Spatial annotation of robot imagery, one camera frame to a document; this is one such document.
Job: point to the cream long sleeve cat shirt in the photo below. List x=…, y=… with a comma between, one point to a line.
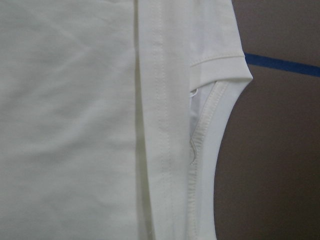
x=112, y=114

